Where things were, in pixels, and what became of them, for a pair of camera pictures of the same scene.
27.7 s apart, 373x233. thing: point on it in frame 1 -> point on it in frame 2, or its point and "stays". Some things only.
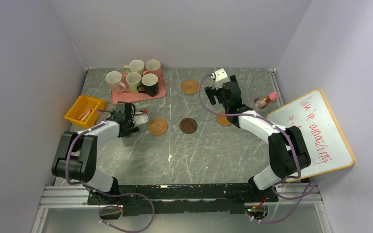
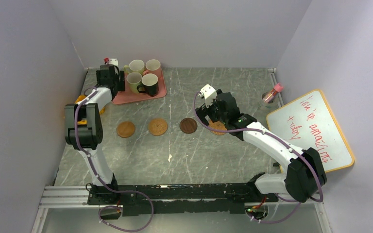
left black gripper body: [131, 127] -> [119, 80]
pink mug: [153, 66] stays
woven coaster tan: [158, 126] stays
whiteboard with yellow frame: [311, 114] stays
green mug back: [135, 66] stays
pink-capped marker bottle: [262, 102] -> [277, 89]
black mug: [150, 82] stays
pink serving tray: [126, 96] stays
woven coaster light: [189, 87] -> [218, 125]
